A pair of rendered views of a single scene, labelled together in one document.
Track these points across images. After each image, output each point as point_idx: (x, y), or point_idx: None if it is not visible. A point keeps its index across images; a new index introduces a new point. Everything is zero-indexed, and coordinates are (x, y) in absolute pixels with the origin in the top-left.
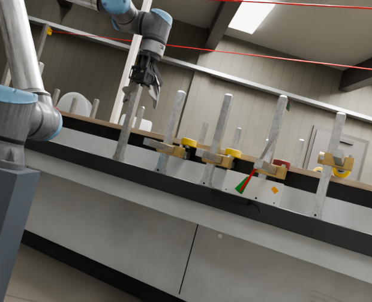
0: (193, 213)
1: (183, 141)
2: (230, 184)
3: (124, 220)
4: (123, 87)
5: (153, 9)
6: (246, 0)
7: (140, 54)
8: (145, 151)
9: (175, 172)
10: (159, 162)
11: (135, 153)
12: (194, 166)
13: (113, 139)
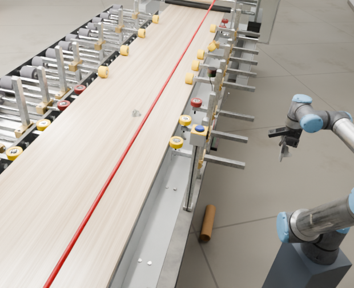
0: None
1: (182, 145)
2: (210, 137)
3: None
4: (290, 154)
5: (312, 101)
6: (213, 4)
7: (301, 131)
8: (154, 184)
9: (164, 168)
10: (200, 171)
11: (151, 195)
12: (168, 151)
13: (140, 214)
